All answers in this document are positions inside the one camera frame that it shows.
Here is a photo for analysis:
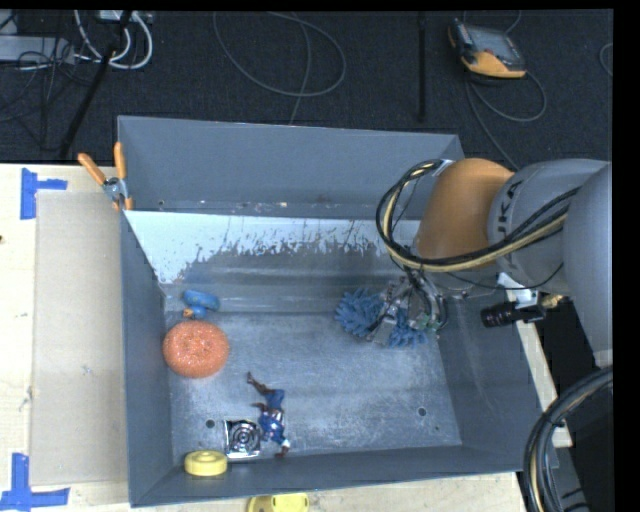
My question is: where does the blue spiky duster cloth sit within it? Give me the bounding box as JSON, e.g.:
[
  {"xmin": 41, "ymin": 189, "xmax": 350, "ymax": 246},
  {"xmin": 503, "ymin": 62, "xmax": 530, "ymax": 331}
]
[{"xmin": 333, "ymin": 286, "xmax": 431, "ymax": 350}]

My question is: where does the grey metal bin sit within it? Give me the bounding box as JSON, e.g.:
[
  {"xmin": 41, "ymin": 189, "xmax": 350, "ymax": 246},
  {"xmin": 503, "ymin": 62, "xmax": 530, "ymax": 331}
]
[{"xmin": 115, "ymin": 114, "xmax": 545, "ymax": 509}]

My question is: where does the blue toy action figure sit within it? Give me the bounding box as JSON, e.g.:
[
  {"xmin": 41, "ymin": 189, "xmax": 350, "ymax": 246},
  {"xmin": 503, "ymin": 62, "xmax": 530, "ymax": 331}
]
[{"xmin": 245, "ymin": 370, "xmax": 293, "ymax": 461}]

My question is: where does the blue toy duck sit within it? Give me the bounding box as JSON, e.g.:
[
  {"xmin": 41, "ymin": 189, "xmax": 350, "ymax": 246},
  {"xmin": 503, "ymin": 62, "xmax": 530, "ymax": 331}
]
[{"xmin": 180, "ymin": 288, "xmax": 222, "ymax": 320}]

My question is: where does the silver square metal plate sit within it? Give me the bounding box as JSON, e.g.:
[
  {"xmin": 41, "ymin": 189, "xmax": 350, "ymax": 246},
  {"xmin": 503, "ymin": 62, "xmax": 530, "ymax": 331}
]
[{"xmin": 222, "ymin": 418, "xmax": 263, "ymax": 461}]

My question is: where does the orange round scrubber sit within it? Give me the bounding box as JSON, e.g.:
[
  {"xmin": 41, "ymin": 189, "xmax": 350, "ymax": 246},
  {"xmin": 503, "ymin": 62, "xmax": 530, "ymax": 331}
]
[{"xmin": 161, "ymin": 320, "xmax": 232, "ymax": 380}]

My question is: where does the yellow round disc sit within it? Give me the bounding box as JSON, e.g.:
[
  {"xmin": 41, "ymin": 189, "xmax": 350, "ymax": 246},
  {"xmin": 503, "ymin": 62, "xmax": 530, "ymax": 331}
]
[{"xmin": 245, "ymin": 492, "xmax": 311, "ymax": 512}]

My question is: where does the pale cardboard board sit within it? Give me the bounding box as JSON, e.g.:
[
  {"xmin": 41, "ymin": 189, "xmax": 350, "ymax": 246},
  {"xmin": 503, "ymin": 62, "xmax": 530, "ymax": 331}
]
[{"xmin": 28, "ymin": 189, "xmax": 132, "ymax": 487}]

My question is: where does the black cylinder on white bracket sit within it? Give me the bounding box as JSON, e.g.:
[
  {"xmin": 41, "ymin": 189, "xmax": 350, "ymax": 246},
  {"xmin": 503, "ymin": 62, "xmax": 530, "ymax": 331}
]
[{"xmin": 480, "ymin": 272, "xmax": 567, "ymax": 330}]

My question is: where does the yellow plastic ring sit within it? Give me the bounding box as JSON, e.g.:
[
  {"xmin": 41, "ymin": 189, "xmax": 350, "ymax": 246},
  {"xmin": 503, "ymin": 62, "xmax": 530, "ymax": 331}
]
[{"xmin": 183, "ymin": 449, "xmax": 230, "ymax": 478}]

